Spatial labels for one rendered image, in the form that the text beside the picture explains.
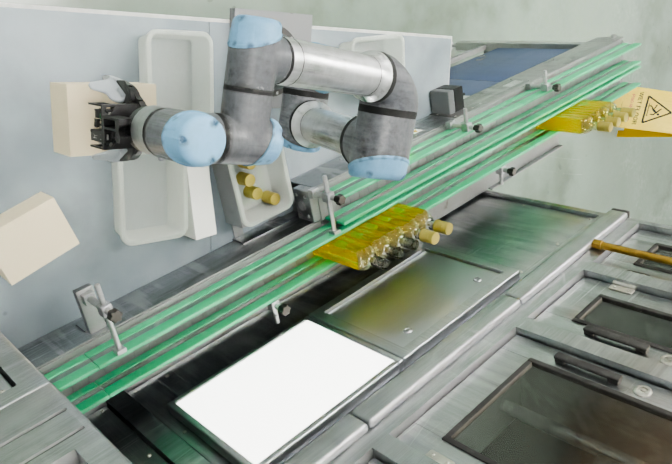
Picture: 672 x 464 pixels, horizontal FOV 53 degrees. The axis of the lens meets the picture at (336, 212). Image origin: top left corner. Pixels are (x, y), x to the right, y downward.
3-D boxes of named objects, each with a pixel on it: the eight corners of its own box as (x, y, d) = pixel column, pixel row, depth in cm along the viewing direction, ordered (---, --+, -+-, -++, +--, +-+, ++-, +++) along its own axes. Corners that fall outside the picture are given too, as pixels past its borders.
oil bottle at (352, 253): (312, 255, 188) (366, 274, 172) (308, 237, 186) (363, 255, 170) (327, 246, 191) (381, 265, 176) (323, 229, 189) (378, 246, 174)
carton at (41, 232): (-30, 230, 139) (-19, 238, 134) (40, 191, 147) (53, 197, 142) (0, 276, 145) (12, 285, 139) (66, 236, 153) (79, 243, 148)
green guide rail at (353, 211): (325, 220, 188) (344, 225, 182) (324, 216, 188) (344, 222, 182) (622, 62, 289) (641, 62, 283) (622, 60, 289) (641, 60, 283)
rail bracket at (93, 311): (78, 332, 155) (121, 366, 139) (54, 268, 149) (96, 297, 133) (97, 322, 158) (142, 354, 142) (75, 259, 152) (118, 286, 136)
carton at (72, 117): (49, 82, 115) (66, 84, 110) (136, 82, 126) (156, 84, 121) (53, 151, 118) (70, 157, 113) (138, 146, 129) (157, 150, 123)
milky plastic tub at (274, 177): (226, 224, 182) (245, 230, 175) (207, 145, 173) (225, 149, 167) (276, 200, 192) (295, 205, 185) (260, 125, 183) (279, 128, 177)
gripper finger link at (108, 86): (79, 62, 111) (100, 96, 107) (114, 62, 115) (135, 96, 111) (76, 77, 113) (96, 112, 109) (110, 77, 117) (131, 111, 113)
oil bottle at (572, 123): (535, 129, 253) (607, 137, 233) (534, 115, 251) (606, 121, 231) (543, 124, 256) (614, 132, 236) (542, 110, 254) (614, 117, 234)
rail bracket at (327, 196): (314, 230, 186) (344, 239, 177) (303, 173, 179) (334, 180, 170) (322, 225, 188) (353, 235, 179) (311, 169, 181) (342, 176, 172)
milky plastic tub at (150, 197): (106, 239, 161) (122, 248, 155) (101, 146, 156) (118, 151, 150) (171, 229, 172) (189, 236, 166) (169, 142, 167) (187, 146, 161)
